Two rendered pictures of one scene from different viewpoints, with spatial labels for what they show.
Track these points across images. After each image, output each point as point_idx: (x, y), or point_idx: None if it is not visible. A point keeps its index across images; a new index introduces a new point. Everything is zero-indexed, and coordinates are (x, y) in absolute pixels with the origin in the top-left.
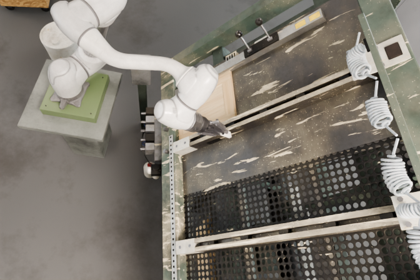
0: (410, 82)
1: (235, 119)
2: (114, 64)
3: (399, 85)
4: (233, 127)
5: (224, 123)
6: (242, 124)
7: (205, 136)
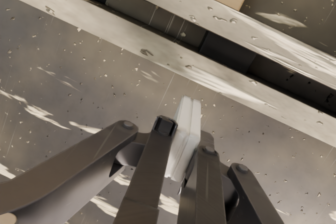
0: None
1: (277, 58)
2: None
3: None
4: (234, 91)
5: (196, 14)
6: (292, 125)
7: None
